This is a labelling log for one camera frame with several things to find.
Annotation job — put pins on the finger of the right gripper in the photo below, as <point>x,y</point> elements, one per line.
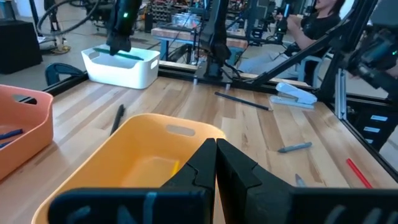
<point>116,49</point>

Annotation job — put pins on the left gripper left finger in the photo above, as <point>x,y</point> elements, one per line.
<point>140,205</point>

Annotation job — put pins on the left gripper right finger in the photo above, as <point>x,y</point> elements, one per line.
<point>311,205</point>

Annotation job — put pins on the green pen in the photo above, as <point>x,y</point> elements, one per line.
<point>133,57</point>

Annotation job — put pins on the grey crayon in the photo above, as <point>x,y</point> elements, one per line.
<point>300,181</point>

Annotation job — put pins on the yellow pencil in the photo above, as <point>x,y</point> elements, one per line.
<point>175,168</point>

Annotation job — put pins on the grey marker pen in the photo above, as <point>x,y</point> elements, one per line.
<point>293,147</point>

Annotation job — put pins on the black pen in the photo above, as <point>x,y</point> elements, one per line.
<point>117,119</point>

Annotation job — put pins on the blue pens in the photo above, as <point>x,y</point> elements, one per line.
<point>12,133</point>

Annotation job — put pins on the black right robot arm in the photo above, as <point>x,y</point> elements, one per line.
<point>214,37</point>

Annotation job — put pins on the background black robot arm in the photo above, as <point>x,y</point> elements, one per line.
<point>373,62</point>

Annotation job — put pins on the white plastic bin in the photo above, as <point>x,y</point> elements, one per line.
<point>124,74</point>

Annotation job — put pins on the yellow plastic bin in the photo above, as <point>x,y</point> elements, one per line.
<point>109,161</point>

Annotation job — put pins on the wooden background workbench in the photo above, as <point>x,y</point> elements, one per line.
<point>174,33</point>

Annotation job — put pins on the red pencil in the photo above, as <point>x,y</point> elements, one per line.
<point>359,173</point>

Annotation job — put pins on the black table clamp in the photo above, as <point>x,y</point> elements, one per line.
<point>49,74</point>

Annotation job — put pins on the black equipment case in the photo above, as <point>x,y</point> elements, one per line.
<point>18,46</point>

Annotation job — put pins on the white stapler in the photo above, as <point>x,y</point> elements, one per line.
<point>295,95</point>

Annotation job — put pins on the orange plastic bin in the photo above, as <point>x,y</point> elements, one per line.
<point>31,140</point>

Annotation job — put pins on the black pencil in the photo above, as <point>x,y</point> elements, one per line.
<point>242,101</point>

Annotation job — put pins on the person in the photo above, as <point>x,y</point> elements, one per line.
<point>320,26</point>

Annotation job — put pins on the silver aluminium post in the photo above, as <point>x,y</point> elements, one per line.
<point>340,93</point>

